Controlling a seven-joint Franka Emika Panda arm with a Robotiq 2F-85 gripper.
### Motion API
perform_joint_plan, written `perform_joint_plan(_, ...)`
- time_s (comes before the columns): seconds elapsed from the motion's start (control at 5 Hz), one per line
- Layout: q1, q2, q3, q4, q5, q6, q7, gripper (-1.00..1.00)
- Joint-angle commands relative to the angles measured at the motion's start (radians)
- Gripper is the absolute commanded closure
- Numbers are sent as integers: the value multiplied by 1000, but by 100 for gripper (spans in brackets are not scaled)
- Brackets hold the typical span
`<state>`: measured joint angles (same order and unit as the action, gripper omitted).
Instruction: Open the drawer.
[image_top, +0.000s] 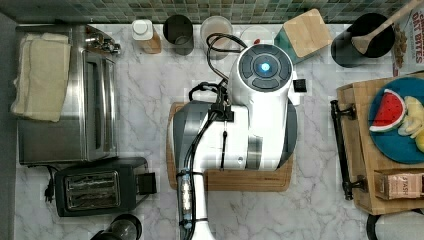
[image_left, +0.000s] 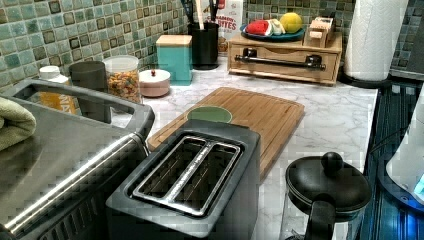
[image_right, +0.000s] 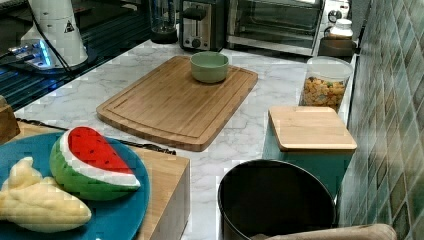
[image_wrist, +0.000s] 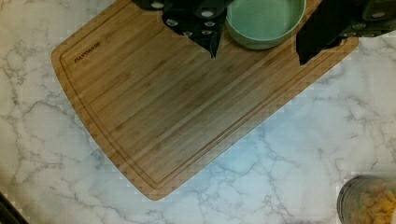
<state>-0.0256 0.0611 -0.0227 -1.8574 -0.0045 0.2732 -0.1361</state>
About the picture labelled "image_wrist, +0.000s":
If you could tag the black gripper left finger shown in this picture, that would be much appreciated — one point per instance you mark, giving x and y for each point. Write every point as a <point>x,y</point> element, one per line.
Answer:
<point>201,21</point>

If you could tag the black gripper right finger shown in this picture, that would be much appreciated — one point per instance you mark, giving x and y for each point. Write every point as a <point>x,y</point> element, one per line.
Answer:
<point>336,20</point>

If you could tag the light green bowl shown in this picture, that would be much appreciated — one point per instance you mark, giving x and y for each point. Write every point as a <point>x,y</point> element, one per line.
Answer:
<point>263,24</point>

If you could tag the bamboo cutting board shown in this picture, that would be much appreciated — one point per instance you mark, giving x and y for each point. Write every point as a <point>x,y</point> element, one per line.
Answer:
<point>161,107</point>

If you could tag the clear jar of cereal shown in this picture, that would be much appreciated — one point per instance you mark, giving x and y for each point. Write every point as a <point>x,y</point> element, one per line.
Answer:
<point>367,199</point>

